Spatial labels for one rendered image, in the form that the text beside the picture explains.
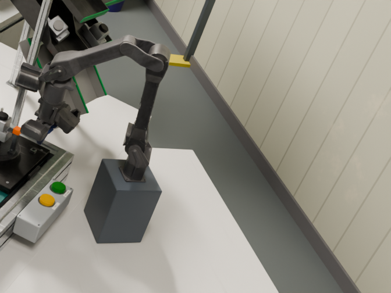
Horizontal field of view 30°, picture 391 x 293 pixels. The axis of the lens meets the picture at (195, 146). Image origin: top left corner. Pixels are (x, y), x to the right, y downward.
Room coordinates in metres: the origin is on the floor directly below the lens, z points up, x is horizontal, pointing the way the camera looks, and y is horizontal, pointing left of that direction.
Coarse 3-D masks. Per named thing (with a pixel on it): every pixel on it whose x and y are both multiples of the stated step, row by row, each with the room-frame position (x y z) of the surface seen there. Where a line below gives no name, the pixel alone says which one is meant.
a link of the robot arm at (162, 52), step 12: (156, 48) 1.68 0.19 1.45; (168, 48) 1.71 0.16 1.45; (168, 60) 1.66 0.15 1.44; (156, 72) 1.65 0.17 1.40; (156, 84) 1.66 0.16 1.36; (144, 96) 1.66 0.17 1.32; (144, 108) 1.66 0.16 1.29; (144, 120) 1.66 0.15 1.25; (132, 132) 1.65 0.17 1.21; (144, 132) 1.66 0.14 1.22; (132, 144) 1.65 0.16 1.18; (144, 144) 1.65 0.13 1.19
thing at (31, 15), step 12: (12, 0) 1.91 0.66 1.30; (24, 0) 1.90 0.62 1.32; (36, 0) 1.89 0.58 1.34; (60, 0) 2.01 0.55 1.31; (24, 12) 1.89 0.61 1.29; (36, 12) 1.89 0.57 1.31; (60, 12) 2.01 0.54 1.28; (72, 24) 1.99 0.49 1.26; (48, 36) 1.87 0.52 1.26; (72, 36) 1.99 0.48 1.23; (48, 48) 1.87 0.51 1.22; (60, 48) 1.91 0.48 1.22; (72, 48) 1.95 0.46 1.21; (84, 48) 1.98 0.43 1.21
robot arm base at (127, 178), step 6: (126, 162) 1.68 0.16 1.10; (120, 168) 1.69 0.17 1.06; (126, 168) 1.67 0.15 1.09; (132, 168) 1.66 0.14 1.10; (138, 168) 1.66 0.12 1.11; (126, 174) 1.66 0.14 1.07; (132, 174) 1.65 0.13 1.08; (138, 174) 1.66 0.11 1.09; (126, 180) 1.64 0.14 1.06; (132, 180) 1.65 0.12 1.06; (138, 180) 1.67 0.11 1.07; (144, 180) 1.68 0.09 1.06
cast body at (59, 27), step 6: (48, 18) 1.93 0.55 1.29; (54, 18) 1.90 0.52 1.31; (60, 18) 1.91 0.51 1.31; (48, 24) 1.88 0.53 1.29; (54, 24) 1.88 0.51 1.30; (60, 24) 1.89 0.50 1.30; (54, 30) 1.88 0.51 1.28; (60, 30) 1.88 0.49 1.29; (66, 30) 1.92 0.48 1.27; (54, 36) 1.90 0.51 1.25; (60, 36) 1.90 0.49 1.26; (66, 36) 1.92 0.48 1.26
